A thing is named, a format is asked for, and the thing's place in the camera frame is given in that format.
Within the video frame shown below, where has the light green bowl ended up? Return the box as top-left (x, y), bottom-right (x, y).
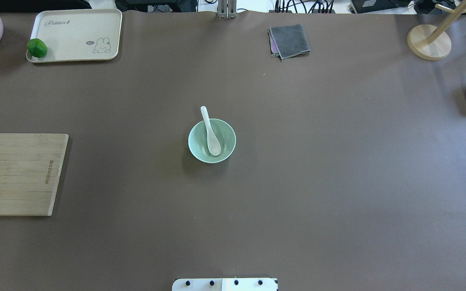
top-left (187, 118), bottom-right (237, 164)

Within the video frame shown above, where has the grey folded cloth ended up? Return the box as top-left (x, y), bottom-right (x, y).
top-left (268, 23), bottom-right (311, 60)

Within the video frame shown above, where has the cream tray with bear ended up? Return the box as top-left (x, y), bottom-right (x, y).
top-left (26, 8), bottom-right (122, 63)

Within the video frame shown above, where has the bamboo cutting board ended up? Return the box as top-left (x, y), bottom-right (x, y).
top-left (0, 134), bottom-right (69, 217)

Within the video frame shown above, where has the green lime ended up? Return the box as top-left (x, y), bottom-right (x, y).
top-left (26, 38), bottom-right (48, 58)

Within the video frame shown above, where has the wooden mug tree stand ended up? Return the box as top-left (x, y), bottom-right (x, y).
top-left (407, 0), bottom-right (466, 61)

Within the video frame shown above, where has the aluminium frame post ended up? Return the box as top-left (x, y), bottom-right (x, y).
top-left (217, 0), bottom-right (238, 19)

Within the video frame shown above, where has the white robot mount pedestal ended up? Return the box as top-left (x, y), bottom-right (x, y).
top-left (172, 277), bottom-right (279, 291)

